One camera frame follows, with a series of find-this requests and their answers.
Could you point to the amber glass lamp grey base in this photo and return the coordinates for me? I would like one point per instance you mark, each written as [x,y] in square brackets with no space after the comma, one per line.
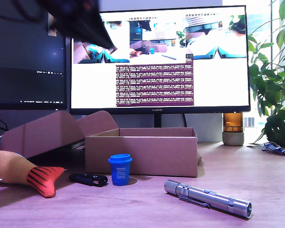
[232,121]

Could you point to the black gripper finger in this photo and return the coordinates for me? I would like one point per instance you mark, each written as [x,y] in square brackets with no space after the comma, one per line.
[71,26]
[95,23]

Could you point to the blue lidded toy cup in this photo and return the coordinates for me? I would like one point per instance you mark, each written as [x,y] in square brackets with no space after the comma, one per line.
[120,171]

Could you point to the orange plush fish toy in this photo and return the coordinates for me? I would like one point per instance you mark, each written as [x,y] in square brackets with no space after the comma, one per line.
[9,168]

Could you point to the dark-screen computer monitor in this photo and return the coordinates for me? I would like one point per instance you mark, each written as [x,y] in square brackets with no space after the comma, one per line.
[26,83]

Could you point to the black key fob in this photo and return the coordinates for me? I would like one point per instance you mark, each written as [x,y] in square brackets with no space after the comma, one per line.
[85,178]

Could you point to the white-screen computer monitor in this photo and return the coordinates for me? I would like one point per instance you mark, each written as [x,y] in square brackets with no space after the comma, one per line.
[216,83]

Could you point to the green leafy plant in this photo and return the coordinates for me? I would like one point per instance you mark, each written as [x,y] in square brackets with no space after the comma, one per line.
[275,126]

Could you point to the brown cardboard box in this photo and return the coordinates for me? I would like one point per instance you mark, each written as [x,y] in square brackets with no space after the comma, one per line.
[145,154]

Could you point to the silver pen flashlight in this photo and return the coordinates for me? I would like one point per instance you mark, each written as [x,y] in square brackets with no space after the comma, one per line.
[204,196]

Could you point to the blue key bunch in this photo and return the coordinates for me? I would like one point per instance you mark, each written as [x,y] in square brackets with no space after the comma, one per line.
[272,146]

